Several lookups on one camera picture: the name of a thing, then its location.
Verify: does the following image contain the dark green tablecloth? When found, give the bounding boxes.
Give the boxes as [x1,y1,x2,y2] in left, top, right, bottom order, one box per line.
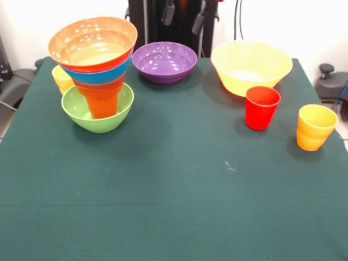
[0,55,348,261]

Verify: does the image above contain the small orange bowl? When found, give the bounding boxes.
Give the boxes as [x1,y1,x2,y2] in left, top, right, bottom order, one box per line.
[72,71,126,98]

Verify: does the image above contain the wide shallow orange bowl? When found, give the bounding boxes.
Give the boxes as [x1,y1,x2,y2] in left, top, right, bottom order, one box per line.
[48,16,138,73]

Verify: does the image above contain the stepped orange-yellow cup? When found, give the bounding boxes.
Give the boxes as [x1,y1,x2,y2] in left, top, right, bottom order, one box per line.
[296,104,339,152]

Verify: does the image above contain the blue cable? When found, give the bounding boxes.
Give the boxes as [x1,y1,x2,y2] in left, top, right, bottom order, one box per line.
[334,81,348,112]

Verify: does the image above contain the tall orange cup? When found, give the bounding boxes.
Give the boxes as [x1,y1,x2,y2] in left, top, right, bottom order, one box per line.
[84,91,119,120]

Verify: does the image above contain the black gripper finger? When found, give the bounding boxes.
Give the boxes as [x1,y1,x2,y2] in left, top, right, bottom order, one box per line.
[160,0,176,27]
[191,0,207,35]

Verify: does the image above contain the black wall cables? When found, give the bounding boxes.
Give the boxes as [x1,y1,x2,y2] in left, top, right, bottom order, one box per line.
[234,0,245,41]

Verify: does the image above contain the large yellow bowl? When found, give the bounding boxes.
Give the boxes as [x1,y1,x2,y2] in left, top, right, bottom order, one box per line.
[210,40,294,97]

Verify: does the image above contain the green bowl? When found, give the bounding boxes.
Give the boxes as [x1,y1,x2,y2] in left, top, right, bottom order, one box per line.
[61,80,135,134]

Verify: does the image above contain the yellow cup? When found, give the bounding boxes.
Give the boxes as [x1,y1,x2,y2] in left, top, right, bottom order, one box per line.
[51,65,76,96]

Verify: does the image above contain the dark grey equipment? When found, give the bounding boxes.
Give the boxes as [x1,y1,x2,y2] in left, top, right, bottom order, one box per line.
[0,35,12,80]

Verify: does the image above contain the blue bowl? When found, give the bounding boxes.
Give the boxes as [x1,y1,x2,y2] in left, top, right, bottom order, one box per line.
[61,57,132,85]

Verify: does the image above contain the purple bowl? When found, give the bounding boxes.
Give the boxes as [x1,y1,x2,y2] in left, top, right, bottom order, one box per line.
[131,41,198,85]

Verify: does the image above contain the red cup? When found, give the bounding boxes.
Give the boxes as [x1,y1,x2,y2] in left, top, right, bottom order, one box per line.
[244,86,282,131]

